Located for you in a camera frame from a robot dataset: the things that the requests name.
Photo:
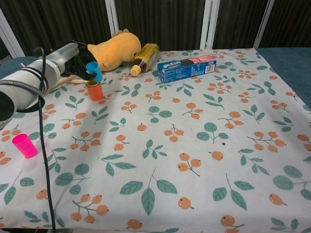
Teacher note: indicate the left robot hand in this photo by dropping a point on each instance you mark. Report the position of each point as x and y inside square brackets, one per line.
[64, 57]

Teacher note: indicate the light blue plastic cup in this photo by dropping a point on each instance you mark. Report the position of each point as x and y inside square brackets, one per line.
[95, 70]

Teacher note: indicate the pink plastic cup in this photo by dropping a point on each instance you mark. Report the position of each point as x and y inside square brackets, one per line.
[24, 148]

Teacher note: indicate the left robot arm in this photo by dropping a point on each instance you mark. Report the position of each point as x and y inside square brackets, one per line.
[22, 82]

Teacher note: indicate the black cardboard box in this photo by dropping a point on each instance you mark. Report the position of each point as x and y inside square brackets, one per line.
[83, 47]

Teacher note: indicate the wooden stick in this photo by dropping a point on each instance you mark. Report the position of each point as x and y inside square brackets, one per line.
[65, 80]
[79, 81]

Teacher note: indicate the orange plastic cup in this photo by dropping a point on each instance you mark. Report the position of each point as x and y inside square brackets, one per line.
[95, 93]

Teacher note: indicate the orange plush toy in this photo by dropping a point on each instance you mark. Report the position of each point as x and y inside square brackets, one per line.
[114, 53]

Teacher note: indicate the tea bottle yellow cap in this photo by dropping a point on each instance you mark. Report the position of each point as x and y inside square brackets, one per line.
[145, 58]

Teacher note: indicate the dark folding screen white frames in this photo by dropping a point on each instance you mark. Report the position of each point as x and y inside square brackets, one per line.
[158, 19]

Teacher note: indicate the blue sandwich cookie box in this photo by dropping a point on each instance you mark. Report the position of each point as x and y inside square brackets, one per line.
[184, 70]

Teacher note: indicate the floral print tablecloth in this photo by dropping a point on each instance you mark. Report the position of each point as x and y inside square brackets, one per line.
[170, 145]

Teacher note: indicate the blue table cover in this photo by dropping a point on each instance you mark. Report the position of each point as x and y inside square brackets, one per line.
[286, 65]

